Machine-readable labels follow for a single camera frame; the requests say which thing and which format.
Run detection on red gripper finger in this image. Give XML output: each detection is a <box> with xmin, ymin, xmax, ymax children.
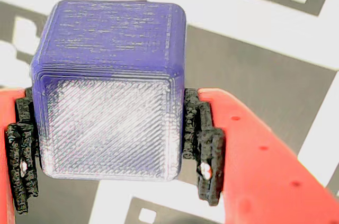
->
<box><xmin>182</xmin><ymin>87</ymin><xmax>339</xmax><ymax>224</ymax></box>
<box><xmin>0</xmin><ymin>87</ymin><xmax>40</xmax><ymax>224</ymax></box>

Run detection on blue cube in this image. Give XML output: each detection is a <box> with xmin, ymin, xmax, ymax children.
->
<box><xmin>30</xmin><ymin>0</ymin><xmax>188</xmax><ymax>182</ymax></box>

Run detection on checkerboard marker mat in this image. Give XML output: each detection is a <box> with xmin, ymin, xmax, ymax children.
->
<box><xmin>0</xmin><ymin>0</ymin><xmax>339</xmax><ymax>224</ymax></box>

